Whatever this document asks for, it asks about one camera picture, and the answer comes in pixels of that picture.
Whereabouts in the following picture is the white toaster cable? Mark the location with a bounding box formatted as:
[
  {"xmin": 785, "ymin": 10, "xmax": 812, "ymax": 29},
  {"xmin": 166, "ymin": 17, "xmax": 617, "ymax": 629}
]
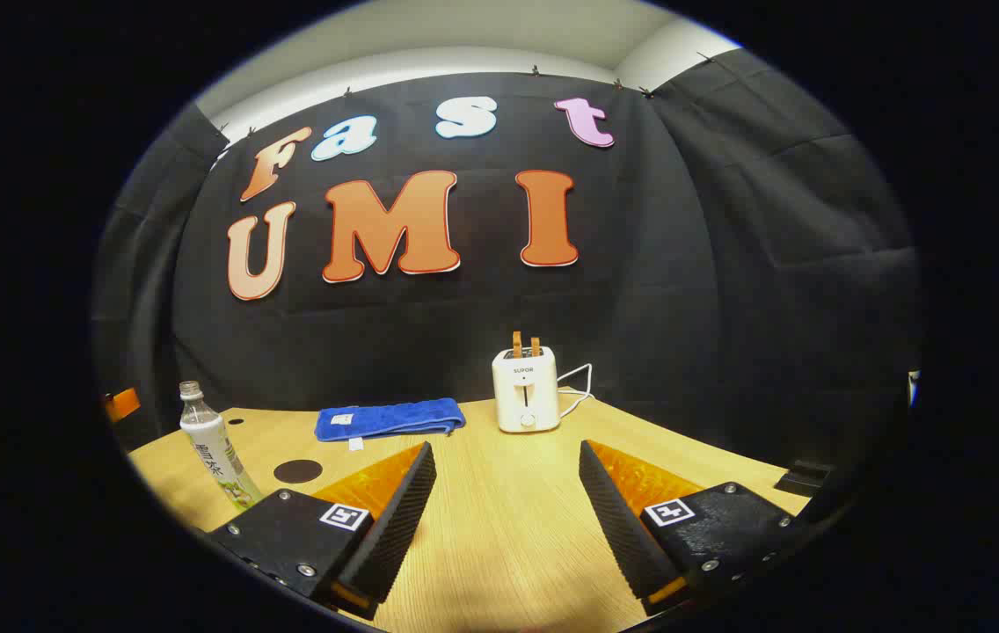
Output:
[{"xmin": 557, "ymin": 363, "xmax": 595, "ymax": 419}]

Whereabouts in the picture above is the black table holder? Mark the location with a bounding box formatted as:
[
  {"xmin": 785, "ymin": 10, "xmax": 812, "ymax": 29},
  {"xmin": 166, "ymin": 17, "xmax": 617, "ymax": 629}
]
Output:
[{"xmin": 774, "ymin": 457, "xmax": 835, "ymax": 498}]

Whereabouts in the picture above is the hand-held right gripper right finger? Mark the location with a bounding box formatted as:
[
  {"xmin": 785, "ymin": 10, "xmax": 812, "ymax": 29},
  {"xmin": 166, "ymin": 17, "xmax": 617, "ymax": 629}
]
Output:
[{"xmin": 578, "ymin": 440, "xmax": 813, "ymax": 618}]

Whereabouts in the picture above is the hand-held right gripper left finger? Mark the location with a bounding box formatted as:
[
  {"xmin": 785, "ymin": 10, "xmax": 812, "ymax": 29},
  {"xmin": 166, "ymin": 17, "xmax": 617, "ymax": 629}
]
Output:
[{"xmin": 201, "ymin": 441, "xmax": 438, "ymax": 621}]

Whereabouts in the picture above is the clear water bottle green label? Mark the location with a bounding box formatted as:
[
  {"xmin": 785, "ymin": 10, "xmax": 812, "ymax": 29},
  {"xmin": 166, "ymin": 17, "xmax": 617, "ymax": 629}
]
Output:
[{"xmin": 179, "ymin": 381, "xmax": 265, "ymax": 513}]

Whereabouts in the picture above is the black round coaster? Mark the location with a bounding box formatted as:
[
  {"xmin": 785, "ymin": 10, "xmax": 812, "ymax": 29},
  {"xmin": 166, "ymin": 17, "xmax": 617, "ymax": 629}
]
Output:
[{"xmin": 273, "ymin": 459, "xmax": 324, "ymax": 484}]

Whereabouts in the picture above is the blue folded towel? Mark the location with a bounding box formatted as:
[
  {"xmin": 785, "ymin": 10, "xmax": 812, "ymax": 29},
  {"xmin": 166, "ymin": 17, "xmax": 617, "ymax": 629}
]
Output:
[{"xmin": 315, "ymin": 397, "xmax": 467, "ymax": 452}]

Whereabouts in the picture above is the white toaster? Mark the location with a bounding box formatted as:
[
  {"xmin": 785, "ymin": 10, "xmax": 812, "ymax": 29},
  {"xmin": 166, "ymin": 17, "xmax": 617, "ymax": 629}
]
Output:
[{"xmin": 492, "ymin": 346, "xmax": 562, "ymax": 433}]

